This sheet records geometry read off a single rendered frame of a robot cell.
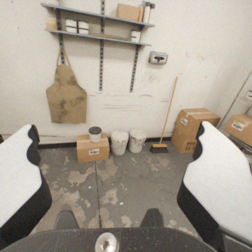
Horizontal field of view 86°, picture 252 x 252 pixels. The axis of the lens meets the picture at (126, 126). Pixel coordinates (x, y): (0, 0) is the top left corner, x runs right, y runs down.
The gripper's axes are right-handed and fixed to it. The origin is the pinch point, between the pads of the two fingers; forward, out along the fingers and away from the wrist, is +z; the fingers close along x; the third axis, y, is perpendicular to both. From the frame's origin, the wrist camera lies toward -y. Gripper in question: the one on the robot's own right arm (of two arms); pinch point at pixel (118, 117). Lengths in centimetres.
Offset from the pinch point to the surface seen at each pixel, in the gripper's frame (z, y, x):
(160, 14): 207, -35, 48
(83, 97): 180, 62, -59
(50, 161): 142, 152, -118
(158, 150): 185, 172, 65
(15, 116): 163, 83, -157
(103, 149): 154, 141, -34
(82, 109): 180, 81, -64
